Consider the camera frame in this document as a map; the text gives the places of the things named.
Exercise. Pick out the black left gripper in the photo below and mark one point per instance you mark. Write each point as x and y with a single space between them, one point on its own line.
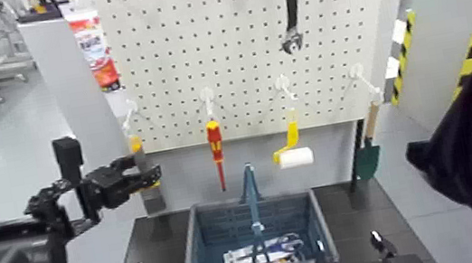
106 190

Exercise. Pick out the white pegboard hook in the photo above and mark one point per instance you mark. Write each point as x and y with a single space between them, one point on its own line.
130 109
362 77
282 85
207 98

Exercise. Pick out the white blue tools pack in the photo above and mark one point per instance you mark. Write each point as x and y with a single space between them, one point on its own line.
279 246

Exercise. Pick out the red yellow screwdriver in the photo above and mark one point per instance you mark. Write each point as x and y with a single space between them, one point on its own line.
216 143

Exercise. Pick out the grey partition panel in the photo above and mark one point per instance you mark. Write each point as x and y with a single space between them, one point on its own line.
75 92

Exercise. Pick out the black pegboard stand leg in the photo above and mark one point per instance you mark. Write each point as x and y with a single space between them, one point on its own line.
355 141

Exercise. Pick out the red white banner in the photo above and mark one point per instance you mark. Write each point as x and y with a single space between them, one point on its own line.
96 50

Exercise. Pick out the white pegboard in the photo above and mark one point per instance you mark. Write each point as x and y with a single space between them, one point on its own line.
226 47

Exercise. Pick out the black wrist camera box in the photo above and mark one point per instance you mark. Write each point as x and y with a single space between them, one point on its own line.
68 155

